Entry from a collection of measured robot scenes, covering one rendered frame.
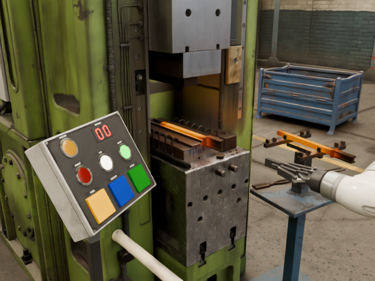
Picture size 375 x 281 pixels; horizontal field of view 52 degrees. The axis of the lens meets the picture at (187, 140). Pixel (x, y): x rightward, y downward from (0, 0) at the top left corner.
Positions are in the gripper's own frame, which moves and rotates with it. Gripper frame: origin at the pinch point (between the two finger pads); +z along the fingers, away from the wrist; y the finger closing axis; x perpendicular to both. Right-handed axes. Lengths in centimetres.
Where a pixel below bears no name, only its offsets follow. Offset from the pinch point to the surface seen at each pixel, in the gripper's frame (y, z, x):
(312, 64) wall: 751, 457, -81
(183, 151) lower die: -12.6, 35.2, -2.1
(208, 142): -0.8, 32.7, -0.3
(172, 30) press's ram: -18, 35, 45
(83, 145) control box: -61, 21, 16
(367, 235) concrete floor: 145, 21, -100
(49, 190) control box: -73, 17, 7
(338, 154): 47.3, 0.9, -8.4
